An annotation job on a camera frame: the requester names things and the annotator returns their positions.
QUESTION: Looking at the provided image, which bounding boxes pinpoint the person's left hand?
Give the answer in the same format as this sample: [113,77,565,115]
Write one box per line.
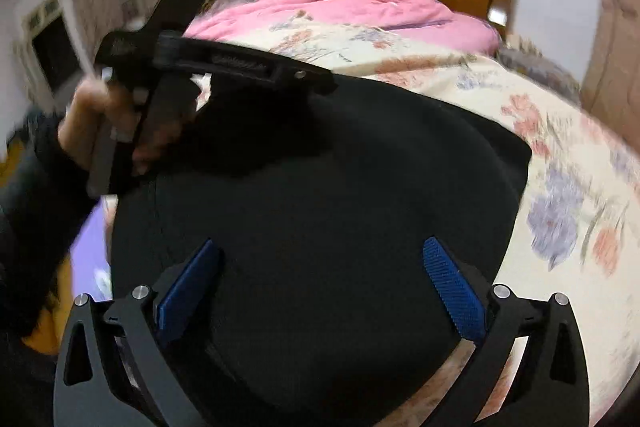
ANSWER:
[57,77,173,178]

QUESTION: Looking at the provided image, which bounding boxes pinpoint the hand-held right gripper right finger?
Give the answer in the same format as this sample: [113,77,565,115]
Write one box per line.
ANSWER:
[422,237,591,427]

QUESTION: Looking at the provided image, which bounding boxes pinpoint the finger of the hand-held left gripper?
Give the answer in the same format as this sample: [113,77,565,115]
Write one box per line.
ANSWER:
[160,32,335,96]

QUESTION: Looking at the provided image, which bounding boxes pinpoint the floral bed sheet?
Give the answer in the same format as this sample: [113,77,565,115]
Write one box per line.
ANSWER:
[185,9,640,427]

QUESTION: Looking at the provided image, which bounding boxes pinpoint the tan curtain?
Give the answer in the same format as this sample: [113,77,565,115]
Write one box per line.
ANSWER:
[580,0,640,118]

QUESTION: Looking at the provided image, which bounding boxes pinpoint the black pants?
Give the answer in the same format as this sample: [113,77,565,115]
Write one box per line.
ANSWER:
[102,77,532,418]

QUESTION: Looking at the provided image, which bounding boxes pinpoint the pink quilt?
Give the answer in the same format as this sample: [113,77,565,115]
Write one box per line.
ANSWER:
[187,0,501,55]

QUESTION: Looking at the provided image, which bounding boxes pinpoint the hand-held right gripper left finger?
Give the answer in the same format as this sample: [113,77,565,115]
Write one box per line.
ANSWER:
[52,238,224,427]

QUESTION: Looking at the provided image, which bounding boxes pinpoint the person's left forearm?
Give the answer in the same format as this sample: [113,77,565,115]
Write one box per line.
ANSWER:
[0,107,101,338]

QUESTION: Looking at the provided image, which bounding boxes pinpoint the grey patterned cloth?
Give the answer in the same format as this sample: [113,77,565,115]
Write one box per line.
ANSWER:
[495,39,583,100]

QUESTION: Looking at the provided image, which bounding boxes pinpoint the purple cloth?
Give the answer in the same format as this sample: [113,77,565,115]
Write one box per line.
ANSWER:
[70,197,121,308]

